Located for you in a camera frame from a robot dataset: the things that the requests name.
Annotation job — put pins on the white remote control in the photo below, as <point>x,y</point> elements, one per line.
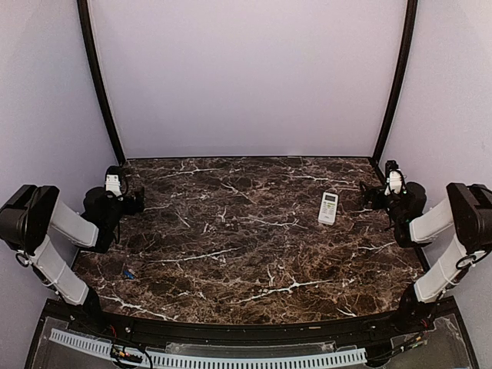
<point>328,209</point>

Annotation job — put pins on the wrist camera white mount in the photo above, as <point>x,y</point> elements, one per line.
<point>394,182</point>
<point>113,184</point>

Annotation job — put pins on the black frame post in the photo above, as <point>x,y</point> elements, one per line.
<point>398,80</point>
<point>97,80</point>

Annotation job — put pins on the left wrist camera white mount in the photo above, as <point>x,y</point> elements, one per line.
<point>113,184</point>

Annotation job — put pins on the white slotted cable duct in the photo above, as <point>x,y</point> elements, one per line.
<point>104,349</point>

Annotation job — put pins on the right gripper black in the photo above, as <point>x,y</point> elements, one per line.
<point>370,191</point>

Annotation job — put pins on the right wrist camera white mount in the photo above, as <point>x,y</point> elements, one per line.
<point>394,182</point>

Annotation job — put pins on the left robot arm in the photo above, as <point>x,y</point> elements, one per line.
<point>32,212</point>

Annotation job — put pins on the left black frame post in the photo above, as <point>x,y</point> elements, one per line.
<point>97,80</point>

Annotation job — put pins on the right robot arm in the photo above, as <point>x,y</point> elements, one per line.
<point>462,217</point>

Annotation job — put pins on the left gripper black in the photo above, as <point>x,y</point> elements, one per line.
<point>131,209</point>

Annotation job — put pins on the blue battery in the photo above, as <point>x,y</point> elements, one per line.
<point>129,273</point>

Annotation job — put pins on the right black frame post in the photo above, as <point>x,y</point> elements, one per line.
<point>398,80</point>

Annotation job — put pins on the black front table rail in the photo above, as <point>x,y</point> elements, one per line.
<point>371,331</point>

